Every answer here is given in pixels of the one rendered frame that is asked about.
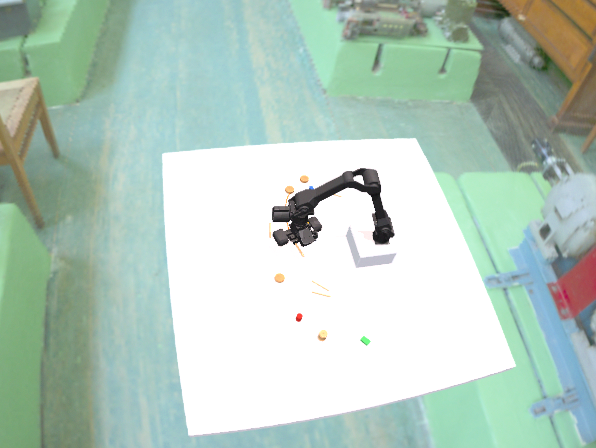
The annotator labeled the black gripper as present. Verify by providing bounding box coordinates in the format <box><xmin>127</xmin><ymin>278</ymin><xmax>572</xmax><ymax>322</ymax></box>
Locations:
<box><xmin>272</xmin><ymin>216</ymin><xmax>322</xmax><ymax>247</ymax></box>

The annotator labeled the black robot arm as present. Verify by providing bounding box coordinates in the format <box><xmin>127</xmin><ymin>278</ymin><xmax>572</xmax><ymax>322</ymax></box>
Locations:
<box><xmin>272</xmin><ymin>168</ymin><xmax>395</xmax><ymax>247</ymax></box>

